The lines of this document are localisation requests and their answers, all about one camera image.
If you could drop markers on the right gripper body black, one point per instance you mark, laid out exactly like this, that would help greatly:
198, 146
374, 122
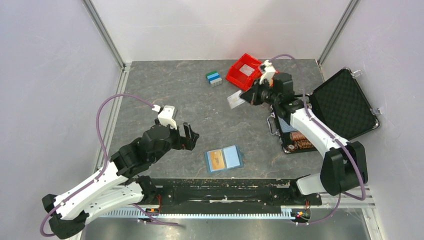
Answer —
267, 94

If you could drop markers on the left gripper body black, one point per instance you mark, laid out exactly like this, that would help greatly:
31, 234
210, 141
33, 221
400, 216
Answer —
174, 142

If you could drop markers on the blue card holder wallet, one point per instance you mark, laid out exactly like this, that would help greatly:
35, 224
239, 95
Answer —
232, 155

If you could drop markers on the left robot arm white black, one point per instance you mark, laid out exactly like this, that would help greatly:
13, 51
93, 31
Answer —
116, 185

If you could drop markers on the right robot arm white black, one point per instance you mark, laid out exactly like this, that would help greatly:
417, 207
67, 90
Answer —
344, 167

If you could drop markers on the white card in bin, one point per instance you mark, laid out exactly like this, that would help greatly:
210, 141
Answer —
246, 70

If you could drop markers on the blue playing card deck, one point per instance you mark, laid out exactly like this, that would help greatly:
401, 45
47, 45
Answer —
285, 127

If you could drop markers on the red divided plastic bin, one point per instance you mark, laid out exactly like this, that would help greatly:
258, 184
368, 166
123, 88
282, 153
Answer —
243, 82

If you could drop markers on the stacked green blue white blocks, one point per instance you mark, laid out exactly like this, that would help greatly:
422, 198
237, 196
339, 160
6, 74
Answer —
214, 78

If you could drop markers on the orange green chip row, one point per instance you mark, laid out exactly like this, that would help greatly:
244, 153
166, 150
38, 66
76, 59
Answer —
297, 136

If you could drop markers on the orange brown chip row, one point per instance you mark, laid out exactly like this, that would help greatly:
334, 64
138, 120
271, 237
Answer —
300, 145

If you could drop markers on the black poker chip case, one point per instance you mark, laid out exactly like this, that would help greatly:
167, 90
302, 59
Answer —
340, 104

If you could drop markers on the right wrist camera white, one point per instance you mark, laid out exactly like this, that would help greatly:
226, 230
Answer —
267, 71

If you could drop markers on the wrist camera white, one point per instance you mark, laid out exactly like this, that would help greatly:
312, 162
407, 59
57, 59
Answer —
166, 115
267, 71

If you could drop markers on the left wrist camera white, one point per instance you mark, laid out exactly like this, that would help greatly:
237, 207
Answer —
166, 115

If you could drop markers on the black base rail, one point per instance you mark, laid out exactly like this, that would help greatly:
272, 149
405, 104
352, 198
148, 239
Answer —
225, 196

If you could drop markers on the aluminium frame post left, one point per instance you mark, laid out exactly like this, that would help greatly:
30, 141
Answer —
99, 24

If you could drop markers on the aluminium frame post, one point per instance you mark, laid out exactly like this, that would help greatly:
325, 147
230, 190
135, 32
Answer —
99, 24
340, 26

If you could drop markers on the aluminium frame post right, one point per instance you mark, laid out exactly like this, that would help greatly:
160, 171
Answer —
340, 26

